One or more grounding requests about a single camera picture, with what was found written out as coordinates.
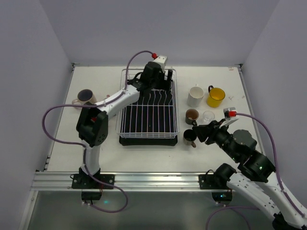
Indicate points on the white faceted mug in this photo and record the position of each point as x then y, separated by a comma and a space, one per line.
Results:
195, 96

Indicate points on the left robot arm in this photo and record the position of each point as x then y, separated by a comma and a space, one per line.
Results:
92, 125

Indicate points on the aluminium mounting rail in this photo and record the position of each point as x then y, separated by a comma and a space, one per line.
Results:
129, 182

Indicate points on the brown striped mug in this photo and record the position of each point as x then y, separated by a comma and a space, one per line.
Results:
189, 137

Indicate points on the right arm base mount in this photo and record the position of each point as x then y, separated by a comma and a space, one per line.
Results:
221, 194

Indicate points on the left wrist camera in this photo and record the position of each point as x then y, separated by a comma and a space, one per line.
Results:
160, 60

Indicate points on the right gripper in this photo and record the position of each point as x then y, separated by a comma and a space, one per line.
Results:
211, 130

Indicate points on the clear drinking glass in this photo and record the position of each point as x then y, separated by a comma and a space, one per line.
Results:
207, 117

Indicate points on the black drip tray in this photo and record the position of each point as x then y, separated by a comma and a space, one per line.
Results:
148, 141

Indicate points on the yellow mug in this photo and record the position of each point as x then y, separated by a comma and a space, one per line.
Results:
215, 96

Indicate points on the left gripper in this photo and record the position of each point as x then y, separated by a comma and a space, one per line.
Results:
164, 83

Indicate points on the light pink mug dark interior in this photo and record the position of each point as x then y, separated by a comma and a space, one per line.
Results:
83, 97

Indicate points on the black tumbler cup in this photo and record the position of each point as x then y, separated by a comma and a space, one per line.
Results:
191, 117

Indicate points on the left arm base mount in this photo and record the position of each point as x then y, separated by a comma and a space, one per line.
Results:
91, 189

